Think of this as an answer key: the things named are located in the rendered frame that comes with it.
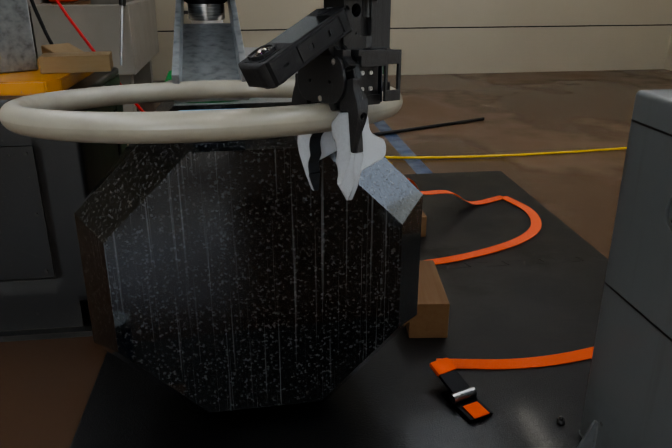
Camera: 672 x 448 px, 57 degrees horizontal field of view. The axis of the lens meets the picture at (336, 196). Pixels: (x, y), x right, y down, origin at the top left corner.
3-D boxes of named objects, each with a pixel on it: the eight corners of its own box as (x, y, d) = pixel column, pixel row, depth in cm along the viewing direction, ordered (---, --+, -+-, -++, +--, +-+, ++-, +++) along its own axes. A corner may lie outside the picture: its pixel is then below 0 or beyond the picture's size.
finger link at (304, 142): (348, 184, 71) (360, 106, 67) (307, 192, 67) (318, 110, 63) (330, 174, 73) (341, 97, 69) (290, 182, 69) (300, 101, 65)
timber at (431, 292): (447, 338, 190) (450, 303, 186) (408, 338, 190) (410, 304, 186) (431, 290, 218) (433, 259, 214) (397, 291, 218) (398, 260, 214)
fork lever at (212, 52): (165, -20, 156) (162, -41, 153) (242, -20, 160) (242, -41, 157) (151, 104, 101) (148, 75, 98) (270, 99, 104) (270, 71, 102)
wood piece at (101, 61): (41, 74, 186) (38, 57, 184) (46, 68, 195) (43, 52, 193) (111, 71, 191) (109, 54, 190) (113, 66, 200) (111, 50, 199)
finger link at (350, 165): (400, 192, 65) (389, 104, 64) (359, 202, 61) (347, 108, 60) (379, 192, 67) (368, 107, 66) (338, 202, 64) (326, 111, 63)
